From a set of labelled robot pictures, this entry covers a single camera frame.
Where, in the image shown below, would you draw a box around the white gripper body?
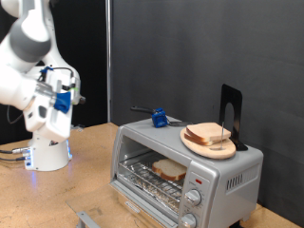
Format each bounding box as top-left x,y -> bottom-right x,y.
23,69 -> 81,143

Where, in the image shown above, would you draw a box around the grey tray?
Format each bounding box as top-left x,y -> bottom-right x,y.
65,180 -> 180,228

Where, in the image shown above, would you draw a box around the metal spatula with blue block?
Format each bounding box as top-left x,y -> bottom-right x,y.
130,105 -> 194,129

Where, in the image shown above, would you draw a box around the white bread slice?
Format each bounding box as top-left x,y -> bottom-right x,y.
183,132 -> 219,147
185,122 -> 233,143
151,158 -> 188,182

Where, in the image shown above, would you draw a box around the silver oven knob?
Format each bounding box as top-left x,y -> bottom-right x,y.
180,213 -> 199,228
184,189 -> 203,207

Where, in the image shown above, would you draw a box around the silver toaster oven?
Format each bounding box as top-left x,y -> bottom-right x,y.
108,114 -> 264,228

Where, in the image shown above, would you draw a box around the vertical metal pole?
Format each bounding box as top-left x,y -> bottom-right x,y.
104,0 -> 113,124

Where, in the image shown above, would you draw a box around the aluminium foil tray liner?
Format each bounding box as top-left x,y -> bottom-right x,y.
122,172 -> 180,214

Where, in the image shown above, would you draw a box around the round wooden board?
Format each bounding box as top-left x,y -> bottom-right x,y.
180,126 -> 238,161

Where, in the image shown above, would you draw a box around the thin metal pin stand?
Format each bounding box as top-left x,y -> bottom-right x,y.
210,121 -> 226,152

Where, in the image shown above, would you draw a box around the black metal bookend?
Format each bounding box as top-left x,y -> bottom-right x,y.
218,83 -> 249,152

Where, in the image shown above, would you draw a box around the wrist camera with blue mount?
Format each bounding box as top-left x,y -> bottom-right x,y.
52,75 -> 87,115

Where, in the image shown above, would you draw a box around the base cable with silver connector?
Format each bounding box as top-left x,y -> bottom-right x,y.
0,146 -> 31,156

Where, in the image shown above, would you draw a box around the black base cable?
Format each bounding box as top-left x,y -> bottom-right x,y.
0,156 -> 29,162

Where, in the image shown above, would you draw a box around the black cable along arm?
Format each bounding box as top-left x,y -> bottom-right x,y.
6,65 -> 76,125

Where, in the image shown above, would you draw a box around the wire oven rack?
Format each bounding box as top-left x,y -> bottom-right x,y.
118,150 -> 188,205

